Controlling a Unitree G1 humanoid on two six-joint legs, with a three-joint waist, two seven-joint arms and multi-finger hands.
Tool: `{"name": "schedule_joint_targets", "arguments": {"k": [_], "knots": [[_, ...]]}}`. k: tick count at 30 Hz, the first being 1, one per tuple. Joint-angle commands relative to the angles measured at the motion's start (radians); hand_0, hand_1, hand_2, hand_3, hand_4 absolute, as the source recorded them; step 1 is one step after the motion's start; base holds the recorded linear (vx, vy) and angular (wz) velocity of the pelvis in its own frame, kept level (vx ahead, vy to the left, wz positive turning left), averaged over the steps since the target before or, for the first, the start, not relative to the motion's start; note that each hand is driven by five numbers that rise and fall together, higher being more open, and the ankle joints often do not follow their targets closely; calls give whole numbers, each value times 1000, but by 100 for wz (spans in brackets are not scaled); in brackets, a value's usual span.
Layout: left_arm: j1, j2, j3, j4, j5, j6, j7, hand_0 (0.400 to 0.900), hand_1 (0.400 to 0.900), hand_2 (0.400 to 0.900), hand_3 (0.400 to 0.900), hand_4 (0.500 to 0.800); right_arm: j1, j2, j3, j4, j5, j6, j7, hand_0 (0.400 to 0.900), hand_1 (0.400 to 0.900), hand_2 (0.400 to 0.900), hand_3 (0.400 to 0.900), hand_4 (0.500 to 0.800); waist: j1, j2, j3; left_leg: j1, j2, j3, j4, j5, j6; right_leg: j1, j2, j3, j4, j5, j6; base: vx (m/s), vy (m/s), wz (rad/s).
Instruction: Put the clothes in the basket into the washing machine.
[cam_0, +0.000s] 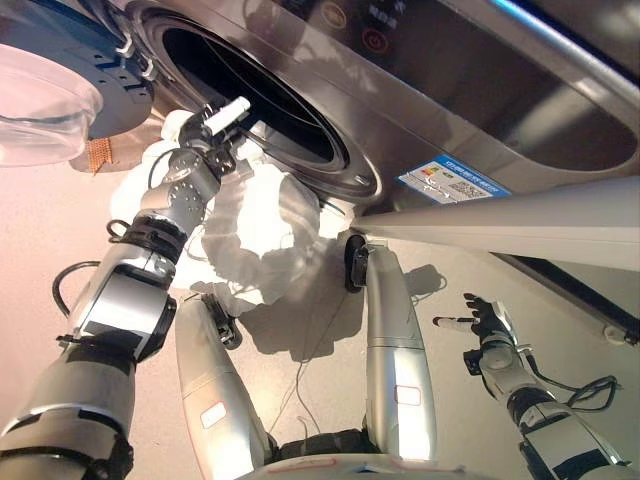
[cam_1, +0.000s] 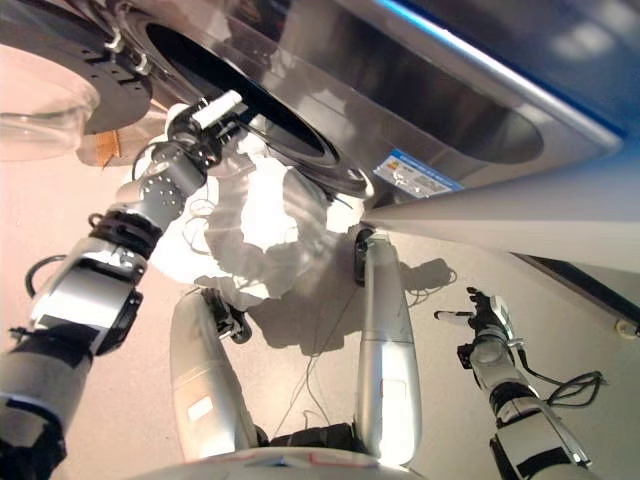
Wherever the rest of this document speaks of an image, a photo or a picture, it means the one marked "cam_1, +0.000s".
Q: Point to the tan cardboard piece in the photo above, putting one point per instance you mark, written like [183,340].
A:
[107,150]

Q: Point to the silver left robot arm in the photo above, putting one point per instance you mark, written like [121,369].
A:
[90,295]

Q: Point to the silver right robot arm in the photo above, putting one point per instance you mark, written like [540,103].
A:
[530,430]

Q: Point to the round washing machine door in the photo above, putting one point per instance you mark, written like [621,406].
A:
[115,90]

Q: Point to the small white floor object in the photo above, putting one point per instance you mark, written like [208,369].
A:
[626,330]

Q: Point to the grey front-load washing machine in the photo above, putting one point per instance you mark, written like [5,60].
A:
[375,75]

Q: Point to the silver left robot leg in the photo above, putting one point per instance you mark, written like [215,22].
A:
[200,380]

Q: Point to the silver robot torso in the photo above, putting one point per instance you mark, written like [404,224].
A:
[270,465]

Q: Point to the blue white energy label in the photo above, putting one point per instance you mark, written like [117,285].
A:
[415,172]

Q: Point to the white appliance cabinet frame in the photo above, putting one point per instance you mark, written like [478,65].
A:
[500,225]

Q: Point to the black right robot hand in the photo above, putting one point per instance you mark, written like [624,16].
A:
[482,320]

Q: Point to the silver right robot leg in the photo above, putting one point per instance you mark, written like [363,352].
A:
[387,350]

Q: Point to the silver robot leg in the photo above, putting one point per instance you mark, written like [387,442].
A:
[387,350]
[200,380]

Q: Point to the black metal floor frame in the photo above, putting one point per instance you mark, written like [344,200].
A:
[590,285]

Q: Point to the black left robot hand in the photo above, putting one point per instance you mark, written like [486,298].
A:
[200,127]

